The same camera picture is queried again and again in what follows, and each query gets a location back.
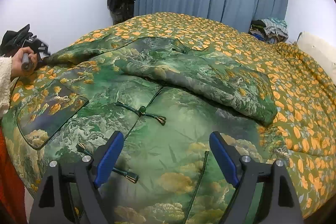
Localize green landscape print padded jacket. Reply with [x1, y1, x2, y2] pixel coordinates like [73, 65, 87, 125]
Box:
[2, 35, 277, 223]

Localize cream fleece sleeve forearm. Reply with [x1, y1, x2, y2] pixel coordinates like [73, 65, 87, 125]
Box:
[0, 57, 12, 118]

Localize black clothes on dresser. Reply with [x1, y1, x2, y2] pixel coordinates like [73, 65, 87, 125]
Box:
[1, 24, 31, 57]

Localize pile of clothes by curtain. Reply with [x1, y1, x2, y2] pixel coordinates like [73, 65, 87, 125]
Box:
[248, 18, 288, 44]

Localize person's left hand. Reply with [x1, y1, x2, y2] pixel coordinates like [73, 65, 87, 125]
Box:
[11, 47, 38, 78]

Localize orange fleece trousers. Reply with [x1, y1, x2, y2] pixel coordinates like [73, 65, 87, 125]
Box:
[1, 132, 27, 223]

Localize green orange floral bed quilt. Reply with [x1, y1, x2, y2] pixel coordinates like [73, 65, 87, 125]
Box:
[10, 11, 336, 219]

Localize cream pillow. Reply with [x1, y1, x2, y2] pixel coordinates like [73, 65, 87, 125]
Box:
[297, 31, 335, 78]

